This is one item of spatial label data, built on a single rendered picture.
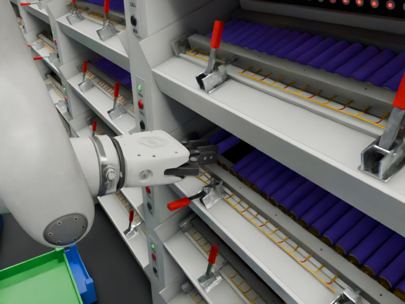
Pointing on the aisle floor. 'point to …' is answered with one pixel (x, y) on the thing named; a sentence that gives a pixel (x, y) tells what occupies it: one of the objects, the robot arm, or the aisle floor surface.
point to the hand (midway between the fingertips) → (202, 152)
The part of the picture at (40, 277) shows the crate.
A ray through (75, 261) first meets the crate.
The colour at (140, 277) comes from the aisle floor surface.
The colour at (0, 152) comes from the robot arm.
